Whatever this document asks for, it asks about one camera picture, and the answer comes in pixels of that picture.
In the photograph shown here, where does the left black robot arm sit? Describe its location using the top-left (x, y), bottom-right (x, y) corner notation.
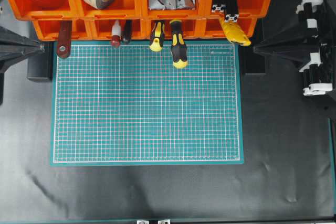
top-left (1, 26), bottom-right (45, 104)

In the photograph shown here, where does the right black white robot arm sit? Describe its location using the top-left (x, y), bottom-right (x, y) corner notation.
top-left (253, 0), bottom-right (335, 110)

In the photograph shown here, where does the black rack foot right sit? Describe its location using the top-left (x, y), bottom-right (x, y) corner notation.
top-left (239, 46), bottom-right (266, 76)

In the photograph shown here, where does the black rack foot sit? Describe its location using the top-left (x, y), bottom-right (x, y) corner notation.
top-left (27, 42), bottom-right (54, 82)
top-left (239, 46), bottom-right (266, 76)

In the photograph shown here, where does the black rack foot left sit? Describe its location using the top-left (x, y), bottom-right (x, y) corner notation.
top-left (27, 42), bottom-right (54, 82)

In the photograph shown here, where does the green grid cutting mat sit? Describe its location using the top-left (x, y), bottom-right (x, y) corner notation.
top-left (50, 40), bottom-right (244, 166)

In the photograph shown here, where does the orange lower bin with screwdrivers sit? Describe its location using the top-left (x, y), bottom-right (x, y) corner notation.
top-left (141, 19), bottom-right (206, 40)

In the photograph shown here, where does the orange lower bin far-right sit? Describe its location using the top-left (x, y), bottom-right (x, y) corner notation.
top-left (204, 18), bottom-right (258, 39)

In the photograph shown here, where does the yellow utility knife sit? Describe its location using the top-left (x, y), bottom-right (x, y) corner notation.
top-left (219, 17), bottom-right (251, 46)

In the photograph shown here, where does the orange lower bin with small tools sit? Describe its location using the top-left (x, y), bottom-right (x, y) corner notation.
top-left (88, 19), bottom-right (146, 40)

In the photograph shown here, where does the orange upper bin with tape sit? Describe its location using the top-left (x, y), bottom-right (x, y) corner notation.
top-left (75, 0), bottom-right (141, 19)

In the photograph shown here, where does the orange upper bin with brackets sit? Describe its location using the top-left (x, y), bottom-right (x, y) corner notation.
top-left (141, 0), bottom-right (206, 20)

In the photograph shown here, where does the orange upper bin far-left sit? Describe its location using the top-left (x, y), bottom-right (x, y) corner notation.
top-left (8, 0), bottom-right (77, 20)

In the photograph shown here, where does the orange bin far-left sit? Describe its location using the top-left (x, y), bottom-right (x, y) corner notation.
top-left (33, 19), bottom-right (92, 41)
top-left (8, 0), bottom-right (77, 20)

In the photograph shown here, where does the orange lower bin far-left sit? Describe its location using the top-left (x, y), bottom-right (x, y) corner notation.
top-left (33, 19), bottom-right (92, 41)

